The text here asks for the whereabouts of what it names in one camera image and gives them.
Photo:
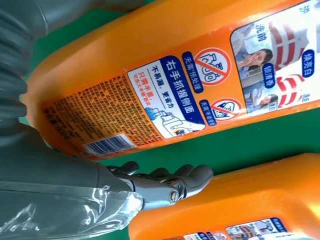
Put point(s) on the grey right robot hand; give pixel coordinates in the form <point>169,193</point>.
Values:
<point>50,185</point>

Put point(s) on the green table mat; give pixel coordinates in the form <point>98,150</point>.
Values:
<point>250,139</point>

